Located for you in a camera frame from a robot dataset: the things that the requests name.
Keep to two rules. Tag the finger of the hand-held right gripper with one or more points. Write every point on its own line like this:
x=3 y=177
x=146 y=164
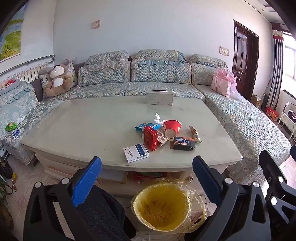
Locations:
x=293 y=153
x=270 y=171

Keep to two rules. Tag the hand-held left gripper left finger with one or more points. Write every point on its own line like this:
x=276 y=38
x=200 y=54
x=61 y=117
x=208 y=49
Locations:
x=86 y=178

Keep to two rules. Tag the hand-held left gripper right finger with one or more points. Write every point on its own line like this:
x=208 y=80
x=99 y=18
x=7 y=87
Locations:
x=205 y=180

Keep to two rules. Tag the black carton box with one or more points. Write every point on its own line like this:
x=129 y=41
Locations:
x=182 y=143

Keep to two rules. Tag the candy wrapper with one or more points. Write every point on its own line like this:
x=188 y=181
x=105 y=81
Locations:
x=194 y=134

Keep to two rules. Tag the bin with yellow bag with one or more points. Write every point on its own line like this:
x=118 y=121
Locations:
x=161 y=208

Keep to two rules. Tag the white and blue box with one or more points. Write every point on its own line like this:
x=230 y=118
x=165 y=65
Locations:
x=136 y=153

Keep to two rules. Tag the small patterned box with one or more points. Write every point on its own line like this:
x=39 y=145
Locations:
x=163 y=139

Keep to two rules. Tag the red paper cup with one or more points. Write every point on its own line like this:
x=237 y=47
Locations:
x=172 y=126

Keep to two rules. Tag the red carton box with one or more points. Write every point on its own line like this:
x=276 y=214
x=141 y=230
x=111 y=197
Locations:
x=150 y=139

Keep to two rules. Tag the white tissue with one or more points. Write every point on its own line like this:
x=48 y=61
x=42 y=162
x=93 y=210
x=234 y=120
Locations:
x=158 y=118

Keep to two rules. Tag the blue bear print box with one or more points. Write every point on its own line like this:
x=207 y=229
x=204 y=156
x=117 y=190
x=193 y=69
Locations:
x=148 y=127

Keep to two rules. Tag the white metal chair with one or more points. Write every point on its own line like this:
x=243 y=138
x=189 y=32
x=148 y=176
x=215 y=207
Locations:
x=288 y=119

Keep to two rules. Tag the white coffee table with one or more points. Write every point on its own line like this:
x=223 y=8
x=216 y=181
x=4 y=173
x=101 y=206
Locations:
x=57 y=160

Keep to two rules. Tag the red gift box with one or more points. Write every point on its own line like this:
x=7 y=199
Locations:
x=272 y=113

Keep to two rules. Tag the cardboard box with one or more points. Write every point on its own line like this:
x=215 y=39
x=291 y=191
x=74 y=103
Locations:
x=257 y=100

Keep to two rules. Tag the white plastic bag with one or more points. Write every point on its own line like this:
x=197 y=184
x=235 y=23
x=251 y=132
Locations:
x=238 y=96

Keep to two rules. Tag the black bag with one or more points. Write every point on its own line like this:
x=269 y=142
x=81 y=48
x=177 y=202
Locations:
x=5 y=168

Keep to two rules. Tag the blue and white packet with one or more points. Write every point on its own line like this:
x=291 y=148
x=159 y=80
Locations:
x=16 y=132

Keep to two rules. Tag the striped curtain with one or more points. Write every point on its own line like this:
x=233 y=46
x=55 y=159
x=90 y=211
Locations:
x=277 y=69

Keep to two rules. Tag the green round packet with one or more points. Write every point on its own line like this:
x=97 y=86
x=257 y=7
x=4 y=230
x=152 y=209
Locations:
x=11 y=127

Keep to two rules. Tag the pale patterned tissue box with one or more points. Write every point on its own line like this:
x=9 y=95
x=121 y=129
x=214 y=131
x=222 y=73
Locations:
x=159 y=98

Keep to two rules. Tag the window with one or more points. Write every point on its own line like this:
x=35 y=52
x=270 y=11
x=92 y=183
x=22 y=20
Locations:
x=290 y=58

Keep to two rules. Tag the pink gift bag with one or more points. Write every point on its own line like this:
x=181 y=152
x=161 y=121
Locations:
x=222 y=82

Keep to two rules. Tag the grey pillow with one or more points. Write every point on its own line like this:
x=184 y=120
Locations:
x=38 y=90

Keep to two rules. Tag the brown teddy bear plush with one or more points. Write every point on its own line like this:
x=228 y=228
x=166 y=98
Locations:
x=57 y=81

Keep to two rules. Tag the blue quilted sofa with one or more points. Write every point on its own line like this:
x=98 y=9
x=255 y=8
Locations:
x=161 y=88

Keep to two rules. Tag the cartoon print pillow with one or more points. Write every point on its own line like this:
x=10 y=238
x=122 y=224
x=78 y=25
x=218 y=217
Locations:
x=72 y=74

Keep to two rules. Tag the dark wooden door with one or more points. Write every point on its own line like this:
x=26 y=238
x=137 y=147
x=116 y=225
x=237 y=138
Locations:
x=242 y=60

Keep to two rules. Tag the grey plush toy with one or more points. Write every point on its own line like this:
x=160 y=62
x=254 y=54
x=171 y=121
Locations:
x=46 y=70

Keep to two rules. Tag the white radiator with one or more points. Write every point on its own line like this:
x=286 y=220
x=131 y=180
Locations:
x=30 y=74

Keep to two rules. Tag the wall switch panel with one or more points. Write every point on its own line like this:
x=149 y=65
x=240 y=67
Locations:
x=224 y=51

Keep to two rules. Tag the grey wall pipe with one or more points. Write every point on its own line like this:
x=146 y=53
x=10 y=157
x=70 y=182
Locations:
x=27 y=62

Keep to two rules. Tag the pink wall socket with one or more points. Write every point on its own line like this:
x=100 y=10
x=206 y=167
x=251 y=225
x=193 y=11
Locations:
x=96 y=24

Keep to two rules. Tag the landscape wall painting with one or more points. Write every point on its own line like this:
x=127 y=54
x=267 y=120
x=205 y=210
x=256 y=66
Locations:
x=11 y=41

